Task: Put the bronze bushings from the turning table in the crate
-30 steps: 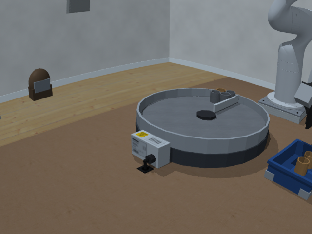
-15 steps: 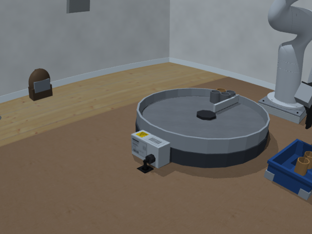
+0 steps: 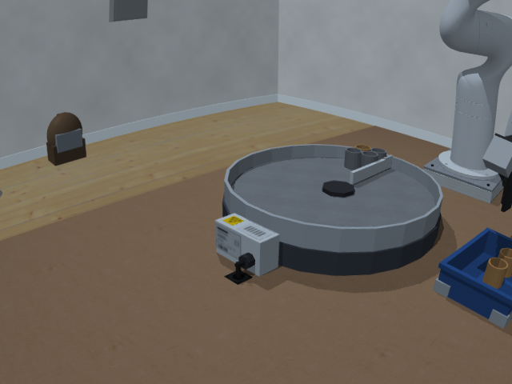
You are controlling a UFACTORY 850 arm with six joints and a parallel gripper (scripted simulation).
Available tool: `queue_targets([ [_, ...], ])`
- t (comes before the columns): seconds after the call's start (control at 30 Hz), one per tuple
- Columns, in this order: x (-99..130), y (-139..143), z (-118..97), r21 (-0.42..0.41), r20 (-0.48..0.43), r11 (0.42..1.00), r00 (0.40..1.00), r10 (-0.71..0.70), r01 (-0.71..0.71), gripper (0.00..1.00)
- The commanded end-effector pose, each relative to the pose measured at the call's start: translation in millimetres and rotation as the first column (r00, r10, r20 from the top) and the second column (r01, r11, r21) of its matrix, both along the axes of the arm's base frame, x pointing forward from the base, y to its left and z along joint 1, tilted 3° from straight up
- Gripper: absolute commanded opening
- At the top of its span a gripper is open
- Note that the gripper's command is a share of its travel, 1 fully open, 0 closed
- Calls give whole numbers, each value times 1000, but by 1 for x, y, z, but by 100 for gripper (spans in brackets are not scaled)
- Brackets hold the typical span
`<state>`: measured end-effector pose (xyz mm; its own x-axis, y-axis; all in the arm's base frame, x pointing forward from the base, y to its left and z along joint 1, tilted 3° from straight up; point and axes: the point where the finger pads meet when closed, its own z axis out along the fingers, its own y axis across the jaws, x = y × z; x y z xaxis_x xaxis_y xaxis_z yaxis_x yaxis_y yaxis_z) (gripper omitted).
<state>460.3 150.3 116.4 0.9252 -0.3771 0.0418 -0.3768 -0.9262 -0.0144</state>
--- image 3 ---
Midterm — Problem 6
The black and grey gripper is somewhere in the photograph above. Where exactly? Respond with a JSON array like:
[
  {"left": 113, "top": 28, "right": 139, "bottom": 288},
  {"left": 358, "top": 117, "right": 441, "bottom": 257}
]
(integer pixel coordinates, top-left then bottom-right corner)
[{"left": 499, "top": 110, "right": 512, "bottom": 212}]

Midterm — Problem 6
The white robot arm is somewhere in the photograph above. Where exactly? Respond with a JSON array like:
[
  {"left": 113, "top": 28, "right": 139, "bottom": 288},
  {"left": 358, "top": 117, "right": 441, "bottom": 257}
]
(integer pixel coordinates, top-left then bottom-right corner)
[{"left": 438, "top": 0, "right": 512, "bottom": 180}]

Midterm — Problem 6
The grey cylinder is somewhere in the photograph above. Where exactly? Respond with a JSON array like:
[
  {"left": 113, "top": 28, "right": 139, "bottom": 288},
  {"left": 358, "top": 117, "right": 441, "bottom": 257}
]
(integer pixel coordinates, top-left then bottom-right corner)
[
  {"left": 360, "top": 151, "right": 378, "bottom": 167},
  {"left": 370, "top": 148, "right": 386, "bottom": 160},
  {"left": 344, "top": 147, "right": 362, "bottom": 170}
]

